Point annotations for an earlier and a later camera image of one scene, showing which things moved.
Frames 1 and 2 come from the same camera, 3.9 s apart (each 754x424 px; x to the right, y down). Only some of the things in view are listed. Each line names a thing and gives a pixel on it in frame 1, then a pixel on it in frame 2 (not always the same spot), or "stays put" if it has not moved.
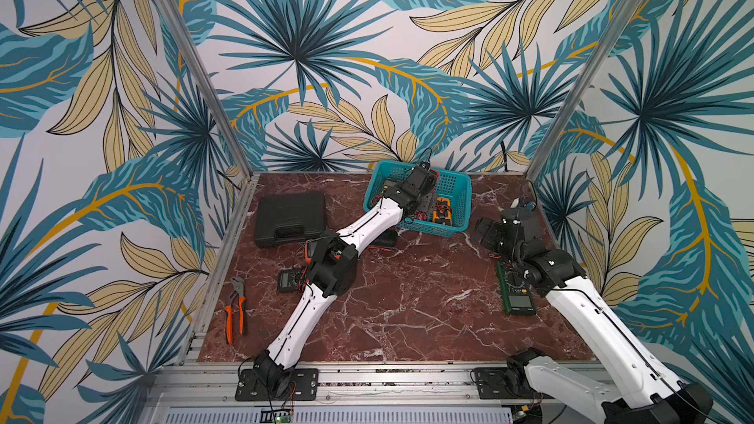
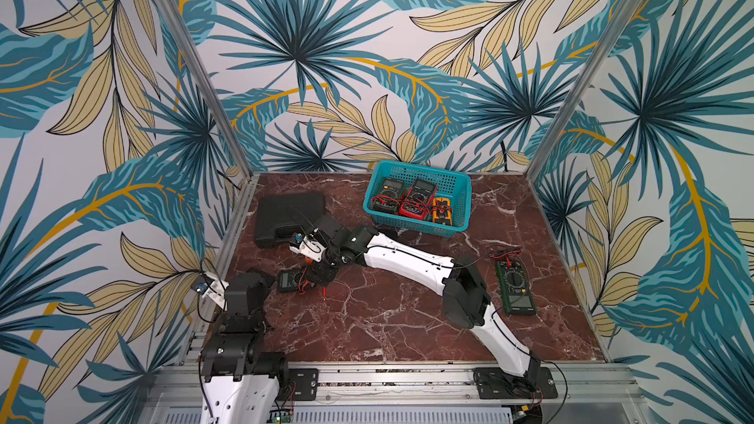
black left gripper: [427, 200] -> [266, 284]
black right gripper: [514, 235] -> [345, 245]
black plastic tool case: [289, 217] stays put
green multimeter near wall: [517, 296] stays put
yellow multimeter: [442, 214] stays put
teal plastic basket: [455, 185] stays put
